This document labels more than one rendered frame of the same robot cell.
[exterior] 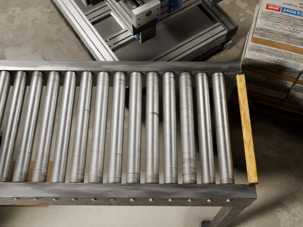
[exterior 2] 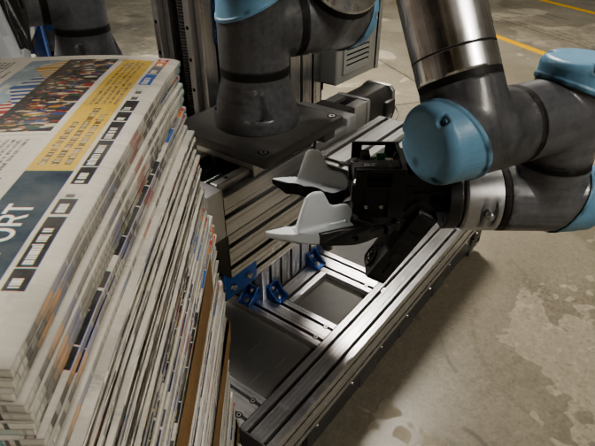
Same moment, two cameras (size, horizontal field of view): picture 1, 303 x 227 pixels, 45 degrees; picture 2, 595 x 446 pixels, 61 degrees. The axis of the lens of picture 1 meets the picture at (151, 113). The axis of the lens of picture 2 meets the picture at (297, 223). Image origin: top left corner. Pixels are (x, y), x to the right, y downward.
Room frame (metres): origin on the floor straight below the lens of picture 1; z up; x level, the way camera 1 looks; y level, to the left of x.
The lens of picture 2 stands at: (1.38, -1.12, 1.16)
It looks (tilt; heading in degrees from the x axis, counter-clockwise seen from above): 33 degrees down; 71
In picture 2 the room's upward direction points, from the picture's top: straight up
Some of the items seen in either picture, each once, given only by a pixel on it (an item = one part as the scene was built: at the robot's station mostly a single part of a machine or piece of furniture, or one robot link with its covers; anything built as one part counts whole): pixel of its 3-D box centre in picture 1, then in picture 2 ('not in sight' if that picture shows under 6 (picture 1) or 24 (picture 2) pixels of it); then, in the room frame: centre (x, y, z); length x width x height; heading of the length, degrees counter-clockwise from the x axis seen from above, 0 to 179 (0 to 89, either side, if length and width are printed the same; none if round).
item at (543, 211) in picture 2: not in sight; (544, 195); (1.79, -0.74, 0.88); 0.11 x 0.08 x 0.09; 160
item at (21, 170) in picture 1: (29, 124); not in sight; (0.57, 0.45, 0.77); 0.47 x 0.05 x 0.05; 0
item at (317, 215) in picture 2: not in sight; (312, 215); (1.53, -0.70, 0.88); 0.09 x 0.03 x 0.06; 7
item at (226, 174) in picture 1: (222, 126); not in sight; (0.57, -0.26, 0.77); 0.47 x 0.05 x 0.05; 0
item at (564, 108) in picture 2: not in sight; (555, 113); (1.77, -0.75, 0.98); 0.11 x 0.08 x 0.11; 9
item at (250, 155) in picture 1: (246, 125); not in sight; (0.56, -0.34, 0.81); 0.43 x 0.03 x 0.02; 0
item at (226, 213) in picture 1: (222, 218); not in sight; (0.32, -0.32, 0.34); 0.06 x 0.06 x 0.68; 0
